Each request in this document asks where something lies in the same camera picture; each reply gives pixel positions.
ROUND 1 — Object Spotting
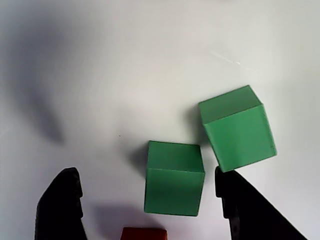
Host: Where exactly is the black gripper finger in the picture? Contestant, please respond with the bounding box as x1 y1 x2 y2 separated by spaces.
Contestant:
214 166 308 240
34 166 88 240

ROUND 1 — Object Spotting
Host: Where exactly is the green cube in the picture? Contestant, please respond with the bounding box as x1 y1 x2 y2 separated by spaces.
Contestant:
198 84 278 173
143 140 206 217

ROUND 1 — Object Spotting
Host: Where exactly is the red cube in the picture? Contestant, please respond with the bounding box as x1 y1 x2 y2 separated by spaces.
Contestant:
120 226 168 240

